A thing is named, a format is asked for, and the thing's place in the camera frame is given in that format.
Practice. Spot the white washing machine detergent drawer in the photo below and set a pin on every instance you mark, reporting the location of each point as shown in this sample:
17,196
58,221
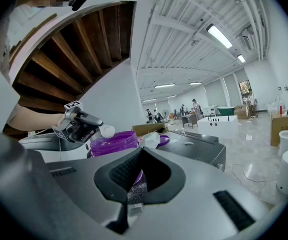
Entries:
51,142

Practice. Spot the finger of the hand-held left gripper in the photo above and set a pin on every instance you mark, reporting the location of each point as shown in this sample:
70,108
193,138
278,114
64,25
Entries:
92,119
90,136

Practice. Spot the brown wooden staircase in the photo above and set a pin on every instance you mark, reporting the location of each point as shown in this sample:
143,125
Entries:
83,51

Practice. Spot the white air conditioner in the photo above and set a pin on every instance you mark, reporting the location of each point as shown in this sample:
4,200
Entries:
248,39

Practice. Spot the person's white shirt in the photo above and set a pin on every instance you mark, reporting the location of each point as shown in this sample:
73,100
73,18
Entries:
1,89

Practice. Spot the white detergent scoop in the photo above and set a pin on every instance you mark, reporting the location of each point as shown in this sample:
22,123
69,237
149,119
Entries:
108,130

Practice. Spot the purple bucket lid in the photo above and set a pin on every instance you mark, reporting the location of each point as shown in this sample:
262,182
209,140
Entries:
165,140

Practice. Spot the red bottle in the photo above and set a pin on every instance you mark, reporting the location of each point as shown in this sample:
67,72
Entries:
280,110

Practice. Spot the window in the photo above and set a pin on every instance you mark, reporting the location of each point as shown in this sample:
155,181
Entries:
245,87

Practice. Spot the long ceiling lamp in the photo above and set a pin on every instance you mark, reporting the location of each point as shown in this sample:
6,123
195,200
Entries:
164,85
219,35
241,58
195,83

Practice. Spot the white square cabinet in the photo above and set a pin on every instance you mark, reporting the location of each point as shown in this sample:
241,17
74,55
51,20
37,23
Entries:
217,126

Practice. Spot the black head-mounted camera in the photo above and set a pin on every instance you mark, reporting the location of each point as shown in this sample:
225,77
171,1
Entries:
79,0

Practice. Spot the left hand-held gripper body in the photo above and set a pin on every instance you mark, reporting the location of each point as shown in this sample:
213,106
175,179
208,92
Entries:
69,126

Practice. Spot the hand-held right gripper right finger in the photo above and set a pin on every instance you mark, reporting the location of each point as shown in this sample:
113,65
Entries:
198,209

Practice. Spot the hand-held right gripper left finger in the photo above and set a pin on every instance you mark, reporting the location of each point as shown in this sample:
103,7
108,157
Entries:
66,196

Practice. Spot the white power strip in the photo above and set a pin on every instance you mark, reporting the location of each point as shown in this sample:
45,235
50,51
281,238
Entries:
32,133

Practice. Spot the open cardboard box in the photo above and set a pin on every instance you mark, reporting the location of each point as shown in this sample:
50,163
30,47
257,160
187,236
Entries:
146,129

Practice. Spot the person's left forearm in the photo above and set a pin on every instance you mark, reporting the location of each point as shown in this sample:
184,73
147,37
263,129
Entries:
36,119

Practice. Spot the purple detergent powder bucket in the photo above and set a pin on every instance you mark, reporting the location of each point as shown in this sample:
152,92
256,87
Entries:
113,144

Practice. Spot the stacked cardboard boxes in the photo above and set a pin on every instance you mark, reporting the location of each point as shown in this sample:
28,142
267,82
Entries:
241,112

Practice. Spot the standing fan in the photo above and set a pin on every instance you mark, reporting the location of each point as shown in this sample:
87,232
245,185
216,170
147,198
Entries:
165,112

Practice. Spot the green bathtub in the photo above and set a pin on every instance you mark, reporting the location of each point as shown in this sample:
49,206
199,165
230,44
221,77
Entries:
226,110

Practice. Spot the white plastic bag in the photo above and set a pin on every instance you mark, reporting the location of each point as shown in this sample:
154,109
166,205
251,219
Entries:
150,139

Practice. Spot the dark grey washing machine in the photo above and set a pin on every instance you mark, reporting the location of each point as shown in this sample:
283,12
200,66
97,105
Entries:
193,151

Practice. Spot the tall cardboard box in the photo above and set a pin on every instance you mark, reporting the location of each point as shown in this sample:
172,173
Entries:
281,129

